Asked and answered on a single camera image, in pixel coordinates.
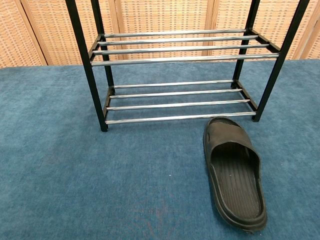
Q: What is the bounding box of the blue carpet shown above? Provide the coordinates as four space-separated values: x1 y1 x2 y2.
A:
0 58 320 240

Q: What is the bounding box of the black metal shoe rack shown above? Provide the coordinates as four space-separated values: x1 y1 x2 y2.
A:
64 0 311 133

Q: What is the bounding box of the wicker screen panel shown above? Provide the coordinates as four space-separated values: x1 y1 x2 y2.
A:
209 0 316 61
299 0 320 60
20 0 121 66
0 0 48 69
114 0 215 62

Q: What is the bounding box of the black rubber slide sandal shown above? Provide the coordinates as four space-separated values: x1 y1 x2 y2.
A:
202 116 268 235

